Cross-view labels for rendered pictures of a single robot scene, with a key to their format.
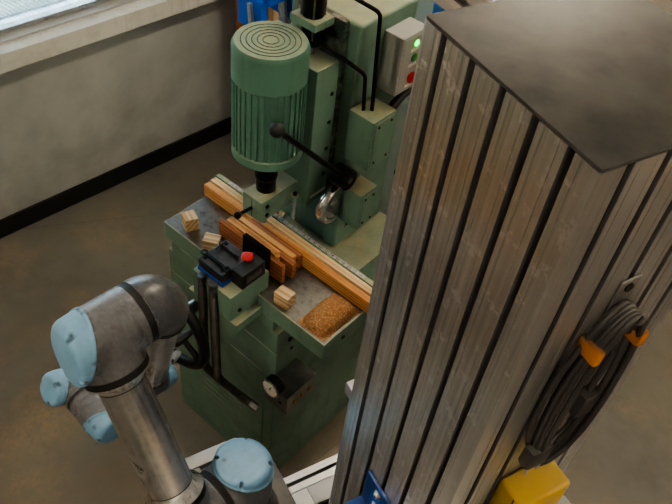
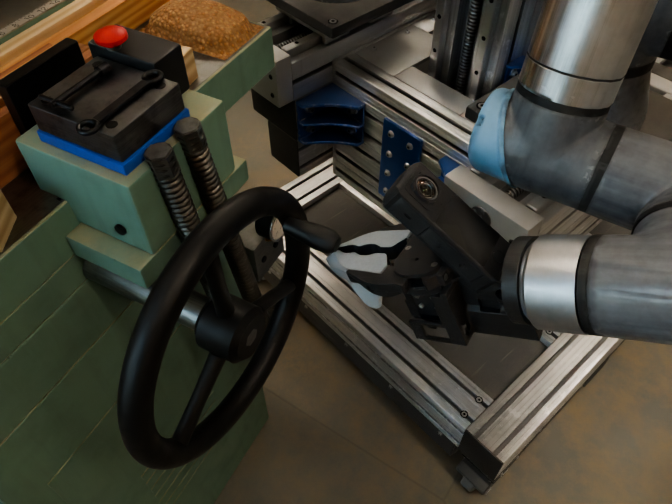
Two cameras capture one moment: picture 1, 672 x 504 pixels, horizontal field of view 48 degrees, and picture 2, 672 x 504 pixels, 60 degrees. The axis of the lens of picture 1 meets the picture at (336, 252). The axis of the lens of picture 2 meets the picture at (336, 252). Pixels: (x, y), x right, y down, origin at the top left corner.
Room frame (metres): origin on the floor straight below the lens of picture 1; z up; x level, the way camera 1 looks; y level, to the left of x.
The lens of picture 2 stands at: (1.12, 0.73, 1.30)
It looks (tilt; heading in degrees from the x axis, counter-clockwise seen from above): 50 degrees down; 262
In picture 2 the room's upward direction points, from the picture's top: straight up
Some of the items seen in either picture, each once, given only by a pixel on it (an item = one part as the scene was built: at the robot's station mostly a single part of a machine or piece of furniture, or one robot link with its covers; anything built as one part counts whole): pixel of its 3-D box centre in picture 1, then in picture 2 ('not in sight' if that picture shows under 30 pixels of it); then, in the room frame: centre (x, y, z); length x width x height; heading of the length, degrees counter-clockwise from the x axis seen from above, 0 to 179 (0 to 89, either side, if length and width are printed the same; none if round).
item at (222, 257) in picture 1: (231, 264); (119, 91); (1.26, 0.25, 0.99); 0.13 x 0.11 x 0.06; 54
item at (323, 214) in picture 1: (332, 203); not in sight; (1.49, 0.03, 1.02); 0.12 x 0.03 x 0.12; 144
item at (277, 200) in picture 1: (271, 197); not in sight; (1.48, 0.19, 1.03); 0.14 x 0.07 x 0.09; 144
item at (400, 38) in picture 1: (402, 57); not in sight; (1.64, -0.10, 1.40); 0.10 x 0.06 x 0.16; 144
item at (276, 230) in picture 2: (274, 387); (272, 222); (1.14, 0.12, 0.65); 0.06 x 0.04 x 0.08; 54
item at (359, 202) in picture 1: (354, 200); not in sight; (1.52, -0.03, 1.02); 0.09 x 0.07 x 0.12; 54
